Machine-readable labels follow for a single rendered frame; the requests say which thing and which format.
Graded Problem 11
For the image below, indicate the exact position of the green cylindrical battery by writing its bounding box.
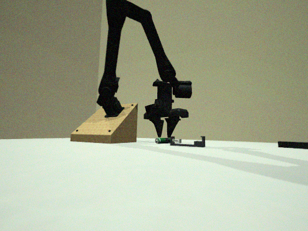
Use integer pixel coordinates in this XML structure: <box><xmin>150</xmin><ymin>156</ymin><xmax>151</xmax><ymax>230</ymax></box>
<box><xmin>155</xmin><ymin>138</ymin><xmax>170</xmax><ymax>143</ymax></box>

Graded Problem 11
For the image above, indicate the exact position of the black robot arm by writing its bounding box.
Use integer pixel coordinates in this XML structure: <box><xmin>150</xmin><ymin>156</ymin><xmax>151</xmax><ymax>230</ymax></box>
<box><xmin>97</xmin><ymin>0</ymin><xmax>192</xmax><ymax>118</ymax></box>

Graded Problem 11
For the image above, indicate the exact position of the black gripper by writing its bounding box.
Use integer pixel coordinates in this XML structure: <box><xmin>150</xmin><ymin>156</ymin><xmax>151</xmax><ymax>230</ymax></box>
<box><xmin>144</xmin><ymin>95</ymin><xmax>189</xmax><ymax>138</ymax></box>

